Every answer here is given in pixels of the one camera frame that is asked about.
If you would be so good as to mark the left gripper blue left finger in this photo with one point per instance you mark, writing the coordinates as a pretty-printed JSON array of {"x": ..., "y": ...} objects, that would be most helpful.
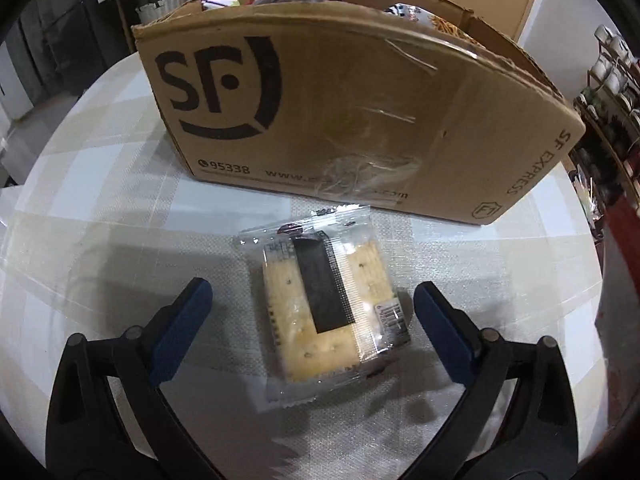
[{"x": 108, "y": 419}]

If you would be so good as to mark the brown SF cardboard box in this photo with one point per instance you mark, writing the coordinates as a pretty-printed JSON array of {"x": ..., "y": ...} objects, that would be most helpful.
[{"x": 343, "y": 101}]

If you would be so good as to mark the silver orange chip bag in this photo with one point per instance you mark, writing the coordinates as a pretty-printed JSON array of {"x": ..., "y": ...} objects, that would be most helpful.
[{"x": 433, "y": 21}]

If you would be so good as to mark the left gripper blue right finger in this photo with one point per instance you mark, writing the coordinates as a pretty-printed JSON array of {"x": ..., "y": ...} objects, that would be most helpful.
[{"x": 516, "y": 418}]

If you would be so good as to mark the clear cracker pack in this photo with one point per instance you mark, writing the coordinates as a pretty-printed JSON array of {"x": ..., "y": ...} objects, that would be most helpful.
[{"x": 334, "y": 311}]

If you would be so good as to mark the woven laundry basket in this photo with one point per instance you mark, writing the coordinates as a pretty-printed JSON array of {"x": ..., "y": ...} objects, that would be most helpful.
[{"x": 153, "y": 11}]

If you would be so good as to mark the checkered beige tablecloth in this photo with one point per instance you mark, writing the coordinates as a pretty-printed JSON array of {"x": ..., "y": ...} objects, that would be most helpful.
[{"x": 106, "y": 227}]

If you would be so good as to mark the wooden shoe rack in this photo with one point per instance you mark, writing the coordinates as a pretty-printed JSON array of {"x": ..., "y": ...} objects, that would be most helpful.
[{"x": 609, "y": 105}]

